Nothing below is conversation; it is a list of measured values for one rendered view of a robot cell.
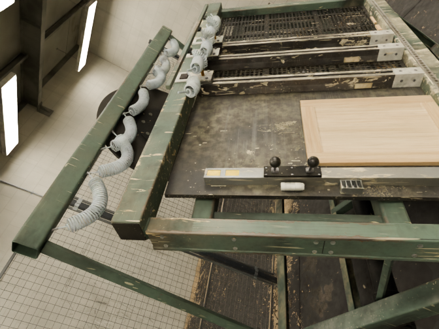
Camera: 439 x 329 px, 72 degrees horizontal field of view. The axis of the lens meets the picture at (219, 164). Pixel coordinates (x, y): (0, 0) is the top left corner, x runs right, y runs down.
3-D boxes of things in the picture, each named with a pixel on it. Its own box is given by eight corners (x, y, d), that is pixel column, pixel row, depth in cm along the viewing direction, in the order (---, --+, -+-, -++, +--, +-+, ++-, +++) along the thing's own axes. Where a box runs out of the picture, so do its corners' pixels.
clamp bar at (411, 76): (421, 88, 143) (440, 37, 127) (178, 99, 163) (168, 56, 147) (414, 78, 150) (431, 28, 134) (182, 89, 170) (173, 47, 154)
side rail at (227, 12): (362, 14, 237) (364, -2, 229) (222, 25, 255) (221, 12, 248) (360, 10, 242) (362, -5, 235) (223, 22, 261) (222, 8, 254)
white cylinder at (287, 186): (280, 192, 108) (304, 192, 106) (281, 187, 106) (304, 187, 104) (280, 186, 110) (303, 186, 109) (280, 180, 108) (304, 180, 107)
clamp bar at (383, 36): (392, 46, 177) (404, 2, 161) (195, 60, 197) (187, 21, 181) (387, 40, 185) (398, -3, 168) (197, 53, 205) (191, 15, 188)
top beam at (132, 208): (148, 241, 100) (139, 223, 93) (120, 240, 101) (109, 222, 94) (223, 14, 257) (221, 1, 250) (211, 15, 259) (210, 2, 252)
